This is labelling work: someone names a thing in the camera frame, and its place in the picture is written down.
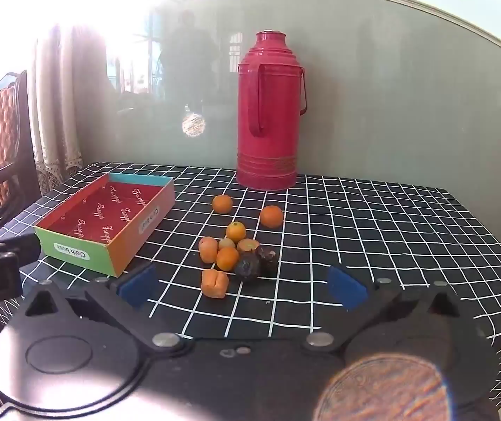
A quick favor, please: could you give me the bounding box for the dark purple round fruit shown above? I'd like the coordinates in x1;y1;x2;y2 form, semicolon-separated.
256;246;279;278
234;253;262;282

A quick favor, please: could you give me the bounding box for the red thermos flask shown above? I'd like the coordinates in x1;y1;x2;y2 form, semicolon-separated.
236;31;308;191

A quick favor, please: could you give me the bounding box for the small round orange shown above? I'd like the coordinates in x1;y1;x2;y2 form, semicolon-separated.
212;194;233;215
260;205;284;229
216;247;240;272

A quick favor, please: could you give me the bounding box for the lobed orange fruit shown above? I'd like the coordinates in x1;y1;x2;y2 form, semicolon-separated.
201;269;229;299

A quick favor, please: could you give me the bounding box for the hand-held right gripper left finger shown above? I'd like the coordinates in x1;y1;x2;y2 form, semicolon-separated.
11;263;195;357

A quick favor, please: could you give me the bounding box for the oblong orange fruit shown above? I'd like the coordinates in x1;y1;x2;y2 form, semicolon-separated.
198;236;219;264

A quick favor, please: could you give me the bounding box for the black white checked tablecloth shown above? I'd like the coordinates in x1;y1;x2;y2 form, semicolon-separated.
0;162;501;408

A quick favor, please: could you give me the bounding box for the yellow-orange kumquat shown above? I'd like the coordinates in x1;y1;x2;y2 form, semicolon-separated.
226;221;247;243

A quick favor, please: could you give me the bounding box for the colourful cardboard box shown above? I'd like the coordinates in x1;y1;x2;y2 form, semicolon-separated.
35;173;176;278

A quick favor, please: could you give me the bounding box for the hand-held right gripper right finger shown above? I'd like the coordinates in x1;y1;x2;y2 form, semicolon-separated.
299;264;481;357

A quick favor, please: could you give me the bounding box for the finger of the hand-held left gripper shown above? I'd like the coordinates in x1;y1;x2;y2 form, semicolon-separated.
0;232;42;267

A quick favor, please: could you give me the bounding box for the beige lace curtain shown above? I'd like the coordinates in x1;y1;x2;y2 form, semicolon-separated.
31;26;117;194

